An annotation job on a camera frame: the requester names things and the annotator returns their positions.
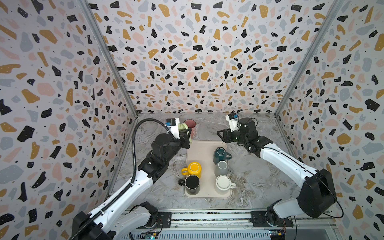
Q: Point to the aluminium corner post left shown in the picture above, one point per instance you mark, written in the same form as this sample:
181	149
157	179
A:
84	5

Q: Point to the grey mug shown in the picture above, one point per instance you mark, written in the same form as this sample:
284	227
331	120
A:
221	168

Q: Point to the dark green mug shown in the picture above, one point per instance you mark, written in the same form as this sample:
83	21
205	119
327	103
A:
220	154

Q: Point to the beige rectangular tray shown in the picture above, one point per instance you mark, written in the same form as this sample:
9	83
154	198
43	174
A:
203	153

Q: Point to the yellow mug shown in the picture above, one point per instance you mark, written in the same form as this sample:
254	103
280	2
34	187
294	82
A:
193	168

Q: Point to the aluminium corner post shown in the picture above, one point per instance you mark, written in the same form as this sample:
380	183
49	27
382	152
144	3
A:
84	5
334	9

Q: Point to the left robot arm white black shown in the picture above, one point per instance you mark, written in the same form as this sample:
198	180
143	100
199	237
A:
108	221

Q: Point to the light green mug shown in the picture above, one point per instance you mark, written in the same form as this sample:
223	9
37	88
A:
182	128

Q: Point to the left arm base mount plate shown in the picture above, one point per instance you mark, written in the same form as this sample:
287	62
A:
159	220

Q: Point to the aluminium corner post right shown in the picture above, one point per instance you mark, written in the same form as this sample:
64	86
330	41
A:
334	9

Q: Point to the pink patterned mug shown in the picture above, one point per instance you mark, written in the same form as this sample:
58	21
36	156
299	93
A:
192	125

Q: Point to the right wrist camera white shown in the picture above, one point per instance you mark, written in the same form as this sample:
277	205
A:
233	121

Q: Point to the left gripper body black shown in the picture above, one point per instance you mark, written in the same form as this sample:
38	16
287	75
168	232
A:
175	145

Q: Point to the white mug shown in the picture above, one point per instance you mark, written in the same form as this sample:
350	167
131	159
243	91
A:
224	185

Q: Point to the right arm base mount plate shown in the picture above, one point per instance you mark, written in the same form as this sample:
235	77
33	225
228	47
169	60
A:
267	219

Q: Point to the black mug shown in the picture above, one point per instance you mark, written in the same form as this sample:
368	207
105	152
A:
191	184

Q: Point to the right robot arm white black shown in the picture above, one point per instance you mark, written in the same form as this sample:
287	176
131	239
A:
317	190

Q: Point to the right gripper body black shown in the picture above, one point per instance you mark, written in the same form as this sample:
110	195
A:
226	133

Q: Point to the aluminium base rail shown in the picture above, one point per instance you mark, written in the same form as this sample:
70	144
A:
221	224

